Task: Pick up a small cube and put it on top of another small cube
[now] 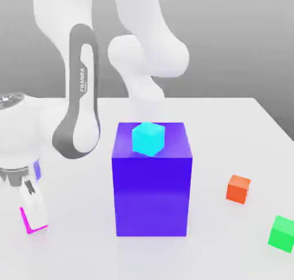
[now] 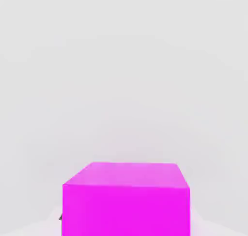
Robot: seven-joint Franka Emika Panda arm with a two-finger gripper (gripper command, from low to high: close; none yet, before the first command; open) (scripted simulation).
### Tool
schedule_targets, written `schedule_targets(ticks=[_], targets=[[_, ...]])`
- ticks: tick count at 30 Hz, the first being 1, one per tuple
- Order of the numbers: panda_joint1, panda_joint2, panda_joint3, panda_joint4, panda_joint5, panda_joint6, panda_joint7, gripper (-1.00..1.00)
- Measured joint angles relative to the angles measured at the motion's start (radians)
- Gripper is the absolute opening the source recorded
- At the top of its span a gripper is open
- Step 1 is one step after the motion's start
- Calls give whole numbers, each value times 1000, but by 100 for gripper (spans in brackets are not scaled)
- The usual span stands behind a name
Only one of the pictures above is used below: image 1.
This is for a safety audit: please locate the small cyan cube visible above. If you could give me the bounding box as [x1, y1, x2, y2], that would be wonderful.
[131, 121, 166, 158]

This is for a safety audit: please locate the small green cube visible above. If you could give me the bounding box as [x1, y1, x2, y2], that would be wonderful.
[268, 215, 294, 254]

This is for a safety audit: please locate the large blue box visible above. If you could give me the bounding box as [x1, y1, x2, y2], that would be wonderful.
[111, 122, 193, 238]

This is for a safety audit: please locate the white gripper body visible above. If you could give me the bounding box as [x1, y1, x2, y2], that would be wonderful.
[19, 179, 49, 231]

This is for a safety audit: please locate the small magenta cube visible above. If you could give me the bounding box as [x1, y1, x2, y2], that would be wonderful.
[19, 206, 49, 235]

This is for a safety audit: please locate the small orange cube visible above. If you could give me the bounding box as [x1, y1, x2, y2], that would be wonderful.
[225, 174, 252, 205]

